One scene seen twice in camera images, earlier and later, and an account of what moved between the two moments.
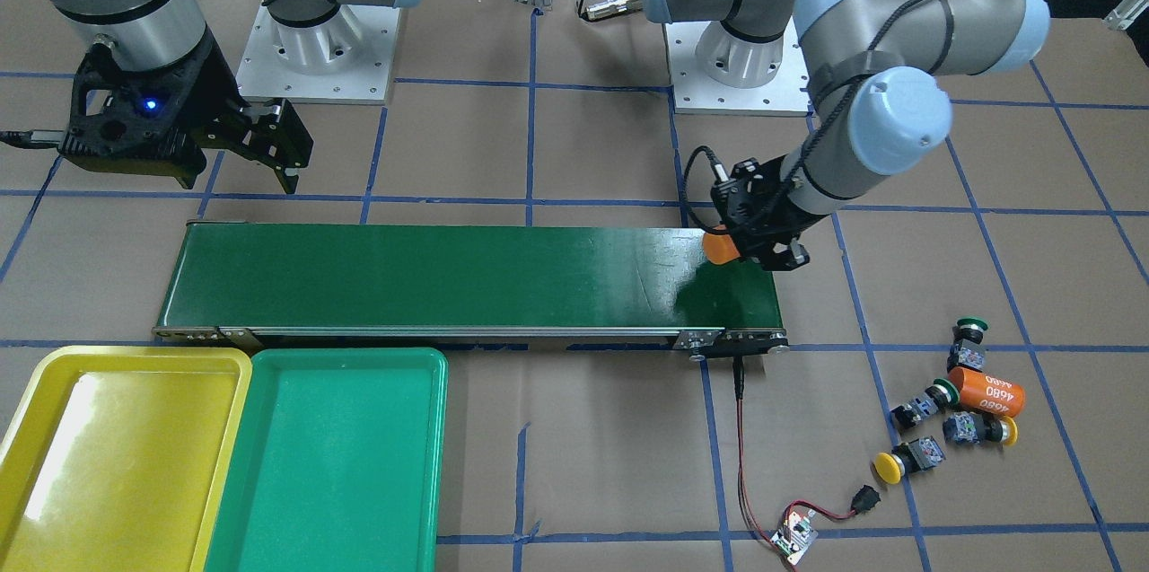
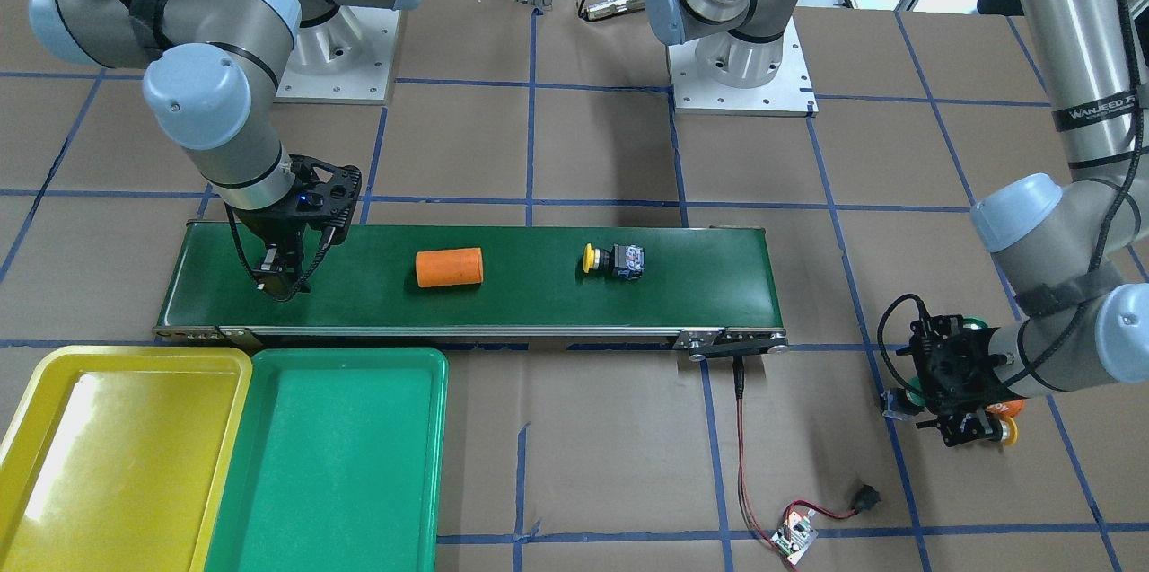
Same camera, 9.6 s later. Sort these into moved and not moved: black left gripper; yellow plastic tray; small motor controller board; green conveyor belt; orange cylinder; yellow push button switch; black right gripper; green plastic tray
Moved: black left gripper; black right gripper; orange cylinder; yellow push button switch
Not moved: green conveyor belt; yellow plastic tray; green plastic tray; small motor controller board
